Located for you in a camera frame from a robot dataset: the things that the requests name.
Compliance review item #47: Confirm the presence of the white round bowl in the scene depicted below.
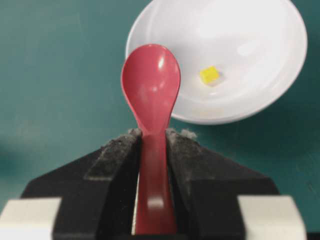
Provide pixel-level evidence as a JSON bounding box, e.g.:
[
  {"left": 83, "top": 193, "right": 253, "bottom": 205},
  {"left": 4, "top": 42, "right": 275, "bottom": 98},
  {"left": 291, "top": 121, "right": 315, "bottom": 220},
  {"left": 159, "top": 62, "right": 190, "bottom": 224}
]
[{"left": 125, "top": 0, "right": 308, "bottom": 125}]

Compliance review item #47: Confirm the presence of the green table mat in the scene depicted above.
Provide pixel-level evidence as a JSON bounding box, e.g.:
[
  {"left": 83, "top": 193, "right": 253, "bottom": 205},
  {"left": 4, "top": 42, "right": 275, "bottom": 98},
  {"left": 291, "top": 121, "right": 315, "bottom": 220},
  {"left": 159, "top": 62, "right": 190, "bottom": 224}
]
[{"left": 0, "top": 0, "right": 320, "bottom": 232}]

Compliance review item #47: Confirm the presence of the yellow hexagonal prism block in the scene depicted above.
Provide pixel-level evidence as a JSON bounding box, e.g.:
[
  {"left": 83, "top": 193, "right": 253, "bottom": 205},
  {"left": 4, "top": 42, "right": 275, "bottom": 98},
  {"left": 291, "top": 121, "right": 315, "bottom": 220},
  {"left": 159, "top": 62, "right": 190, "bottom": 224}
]
[{"left": 199, "top": 66, "right": 220, "bottom": 85}]

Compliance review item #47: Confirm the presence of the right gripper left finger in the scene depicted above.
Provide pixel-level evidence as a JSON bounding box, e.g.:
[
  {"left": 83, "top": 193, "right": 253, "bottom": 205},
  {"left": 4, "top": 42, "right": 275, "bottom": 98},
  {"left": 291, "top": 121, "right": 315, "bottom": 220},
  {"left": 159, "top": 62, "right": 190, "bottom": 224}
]
[{"left": 0, "top": 128, "right": 142, "bottom": 240}]

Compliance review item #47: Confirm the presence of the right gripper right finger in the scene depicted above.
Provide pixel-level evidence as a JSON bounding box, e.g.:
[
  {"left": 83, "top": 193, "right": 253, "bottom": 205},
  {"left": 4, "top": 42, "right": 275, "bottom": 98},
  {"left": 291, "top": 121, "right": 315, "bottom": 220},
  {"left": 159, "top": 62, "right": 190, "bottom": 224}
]
[{"left": 166, "top": 129, "right": 307, "bottom": 240}]

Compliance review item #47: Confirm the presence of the pink plastic spoon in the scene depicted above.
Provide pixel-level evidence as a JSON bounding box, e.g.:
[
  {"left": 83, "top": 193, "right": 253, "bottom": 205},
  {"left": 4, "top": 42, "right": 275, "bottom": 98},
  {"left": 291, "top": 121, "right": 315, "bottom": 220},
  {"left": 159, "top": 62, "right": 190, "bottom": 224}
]
[{"left": 121, "top": 44, "right": 181, "bottom": 235}]

